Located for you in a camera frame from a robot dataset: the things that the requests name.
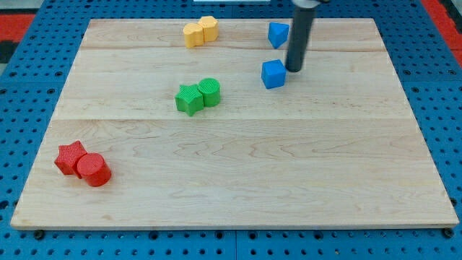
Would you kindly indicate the blue triangle block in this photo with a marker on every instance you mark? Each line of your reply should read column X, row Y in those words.
column 277, row 34

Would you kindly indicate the yellow pentagon block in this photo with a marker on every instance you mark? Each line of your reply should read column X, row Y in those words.
column 193, row 35

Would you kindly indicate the green star block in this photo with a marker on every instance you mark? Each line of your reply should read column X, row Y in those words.
column 189, row 100

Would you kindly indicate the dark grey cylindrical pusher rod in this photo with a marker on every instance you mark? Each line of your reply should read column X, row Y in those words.
column 302, row 20

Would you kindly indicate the blue cube block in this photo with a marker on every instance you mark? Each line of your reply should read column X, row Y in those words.
column 273, row 74

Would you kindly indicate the yellow hexagon block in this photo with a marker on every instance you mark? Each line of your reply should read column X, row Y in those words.
column 210, row 28

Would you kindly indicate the red cylinder block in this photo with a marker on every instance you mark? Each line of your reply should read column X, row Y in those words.
column 93, row 168

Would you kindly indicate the red star block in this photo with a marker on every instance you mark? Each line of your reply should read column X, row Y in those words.
column 68, row 157

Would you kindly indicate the light wooden board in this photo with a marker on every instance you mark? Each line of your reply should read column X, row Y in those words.
column 336, row 147

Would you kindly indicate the green cylinder block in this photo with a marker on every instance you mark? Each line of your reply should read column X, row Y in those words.
column 210, row 90

